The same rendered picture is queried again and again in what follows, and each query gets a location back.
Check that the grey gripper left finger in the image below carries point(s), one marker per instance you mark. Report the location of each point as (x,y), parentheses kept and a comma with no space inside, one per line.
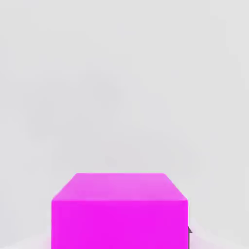
(43,245)

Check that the small magenta cube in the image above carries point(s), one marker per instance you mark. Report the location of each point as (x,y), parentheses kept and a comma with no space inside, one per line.
(119,221)

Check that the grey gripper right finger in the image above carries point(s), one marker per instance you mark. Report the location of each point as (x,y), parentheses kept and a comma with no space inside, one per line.
(189,238)

